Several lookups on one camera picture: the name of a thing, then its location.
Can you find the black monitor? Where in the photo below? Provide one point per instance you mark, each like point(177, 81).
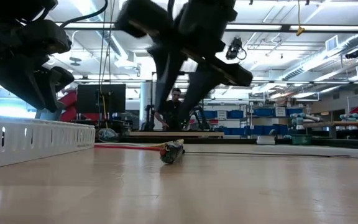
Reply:
point(89, 99)

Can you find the clear safety glasses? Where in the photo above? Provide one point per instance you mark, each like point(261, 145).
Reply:
point(107, 135)

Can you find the white pillar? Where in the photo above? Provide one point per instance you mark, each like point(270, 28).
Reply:
point(145, 102)

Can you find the red machine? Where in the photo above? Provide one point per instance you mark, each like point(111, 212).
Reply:
point(68, 102)

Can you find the pale blue roll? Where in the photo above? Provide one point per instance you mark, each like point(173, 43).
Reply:
point(353, 117)

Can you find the pale blue rolls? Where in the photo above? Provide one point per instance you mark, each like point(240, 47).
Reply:
point(298, 119)

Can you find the black overhead frame beam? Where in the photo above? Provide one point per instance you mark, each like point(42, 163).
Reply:
point(286, 28)

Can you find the long blue storage bin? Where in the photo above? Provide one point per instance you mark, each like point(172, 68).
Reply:
point(278, 129)

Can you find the wooden workbench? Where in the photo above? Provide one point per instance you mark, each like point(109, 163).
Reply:
point(353, 123)

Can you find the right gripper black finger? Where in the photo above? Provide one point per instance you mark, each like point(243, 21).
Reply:
point(166, 68)
point(204, 84)

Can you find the white storage shelf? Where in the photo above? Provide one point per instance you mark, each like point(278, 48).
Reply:
point(250, 124)

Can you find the person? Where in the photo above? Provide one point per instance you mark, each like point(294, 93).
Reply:
point(174, 109)

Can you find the black overhead camera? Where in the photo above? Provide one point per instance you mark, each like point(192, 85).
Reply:
point(235, 46)

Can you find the background wooden table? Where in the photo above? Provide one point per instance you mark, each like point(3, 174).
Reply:
point(197, 134)

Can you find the dark tape roll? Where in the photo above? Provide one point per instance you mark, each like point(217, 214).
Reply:
point(301, 140)

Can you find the yellow hanging hook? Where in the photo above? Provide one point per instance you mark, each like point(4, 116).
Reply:
point(300, 30)

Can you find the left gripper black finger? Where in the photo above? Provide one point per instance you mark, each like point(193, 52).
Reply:
point(62, 79)
point(26, 77)

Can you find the white-sided tape roll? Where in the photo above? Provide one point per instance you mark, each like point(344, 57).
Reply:
point(266, 140)

